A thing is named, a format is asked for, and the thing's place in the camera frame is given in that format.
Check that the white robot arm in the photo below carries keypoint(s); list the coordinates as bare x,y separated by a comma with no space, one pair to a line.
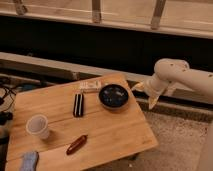
168,71

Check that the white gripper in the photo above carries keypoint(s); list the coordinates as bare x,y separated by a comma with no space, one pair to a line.
154,86

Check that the wooden table board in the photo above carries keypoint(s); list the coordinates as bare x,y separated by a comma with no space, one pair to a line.
110,134

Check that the black striped rectangular case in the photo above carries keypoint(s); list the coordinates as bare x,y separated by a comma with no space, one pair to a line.
78,109

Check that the white plastic cup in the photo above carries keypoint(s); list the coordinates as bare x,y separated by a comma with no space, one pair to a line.
37,126

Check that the red-brown sausage toy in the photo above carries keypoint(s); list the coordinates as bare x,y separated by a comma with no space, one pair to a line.
76,145

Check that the blue cloth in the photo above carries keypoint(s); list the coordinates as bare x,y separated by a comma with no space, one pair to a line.
29,162

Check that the dark ceramic bowl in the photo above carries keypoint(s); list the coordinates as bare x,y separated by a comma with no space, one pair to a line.
113,96

